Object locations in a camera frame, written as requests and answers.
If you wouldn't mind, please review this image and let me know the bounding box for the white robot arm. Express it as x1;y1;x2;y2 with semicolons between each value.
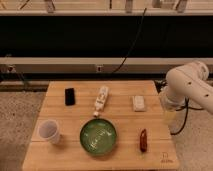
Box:
159;61;213;124

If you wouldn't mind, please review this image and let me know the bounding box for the white rectangular box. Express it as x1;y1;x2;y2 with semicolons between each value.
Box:
133;96;146;112

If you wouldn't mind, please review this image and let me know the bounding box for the black rectangular block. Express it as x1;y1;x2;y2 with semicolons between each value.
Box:
65;88;75;106

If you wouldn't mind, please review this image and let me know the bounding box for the wooden table board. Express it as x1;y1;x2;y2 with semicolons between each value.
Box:
22;81;179;171

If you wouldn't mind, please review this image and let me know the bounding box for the green bowl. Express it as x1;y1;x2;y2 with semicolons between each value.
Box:
79;118;117;156

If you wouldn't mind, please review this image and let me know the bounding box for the black hanging cable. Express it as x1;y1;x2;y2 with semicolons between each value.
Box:
111;7;148;74

